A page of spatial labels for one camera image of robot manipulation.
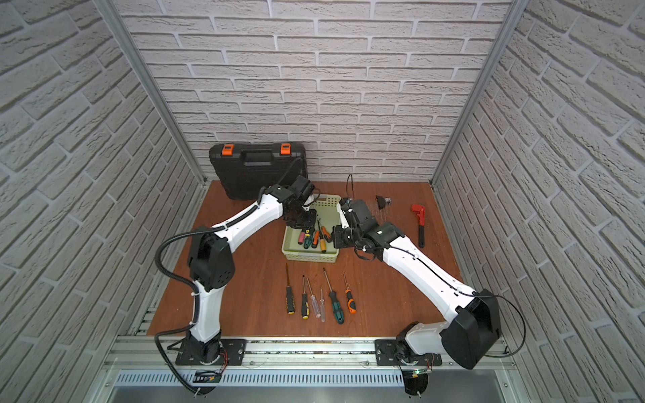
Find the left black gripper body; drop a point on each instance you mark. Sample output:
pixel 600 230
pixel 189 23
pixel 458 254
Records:
pixel 298 219

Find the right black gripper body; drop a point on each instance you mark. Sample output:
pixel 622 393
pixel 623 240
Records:
pixel 346 238

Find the yellow handle screwdriver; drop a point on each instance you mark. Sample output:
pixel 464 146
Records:
pixel 322 242

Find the orange handle screwdriver slim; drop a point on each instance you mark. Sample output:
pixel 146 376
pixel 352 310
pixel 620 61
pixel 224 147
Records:
pixel 323 232

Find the orange black curved screwdriver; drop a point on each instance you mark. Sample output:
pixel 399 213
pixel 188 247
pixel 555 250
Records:
pixel 351 304

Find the orange black stubby screwdriver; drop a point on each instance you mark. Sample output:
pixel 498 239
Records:
pixel 315 239

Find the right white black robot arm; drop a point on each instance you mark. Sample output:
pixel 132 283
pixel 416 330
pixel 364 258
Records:
pixel 472 323

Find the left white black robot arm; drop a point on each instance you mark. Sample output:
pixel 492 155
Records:
pixel 211 262

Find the light green plastic bin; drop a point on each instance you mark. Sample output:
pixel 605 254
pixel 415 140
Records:
pixel 328 216

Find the black yellow dotted screwdriver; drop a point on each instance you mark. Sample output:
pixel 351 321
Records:
pixel 291 306

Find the green black large screwdriver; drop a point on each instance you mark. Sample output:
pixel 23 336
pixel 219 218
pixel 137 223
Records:
pixel 336 306

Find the yellow black short screwdriver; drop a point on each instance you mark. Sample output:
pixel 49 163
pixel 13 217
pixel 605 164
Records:
pixel 305 310

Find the small black metal clamp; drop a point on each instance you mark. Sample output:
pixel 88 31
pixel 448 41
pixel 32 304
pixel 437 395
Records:
pixel 383 202

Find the red pipe wrench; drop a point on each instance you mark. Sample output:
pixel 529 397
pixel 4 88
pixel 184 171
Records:
pixel 419 211

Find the black plastic tool case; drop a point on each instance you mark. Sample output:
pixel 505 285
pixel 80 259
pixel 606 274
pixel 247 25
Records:
pixel 245 168

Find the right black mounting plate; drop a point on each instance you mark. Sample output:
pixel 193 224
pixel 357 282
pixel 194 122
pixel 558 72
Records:
pixel 392 352

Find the black mounting plate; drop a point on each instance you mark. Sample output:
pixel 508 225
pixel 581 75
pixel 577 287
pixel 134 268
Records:
pixel 392 352
pixel 231 349

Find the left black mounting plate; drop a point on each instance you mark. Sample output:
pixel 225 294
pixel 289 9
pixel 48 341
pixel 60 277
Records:
pixel 231 349

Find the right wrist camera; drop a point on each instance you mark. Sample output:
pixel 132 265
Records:
pixel 342 219

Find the clear handle screwdriver large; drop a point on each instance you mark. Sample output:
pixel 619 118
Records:
pixel 315 304

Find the clear handle screwdriver small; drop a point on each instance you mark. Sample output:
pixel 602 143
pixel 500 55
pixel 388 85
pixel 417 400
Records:
pixel 322 306

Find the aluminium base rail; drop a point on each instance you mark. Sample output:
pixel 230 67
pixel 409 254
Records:
pixel 272 353

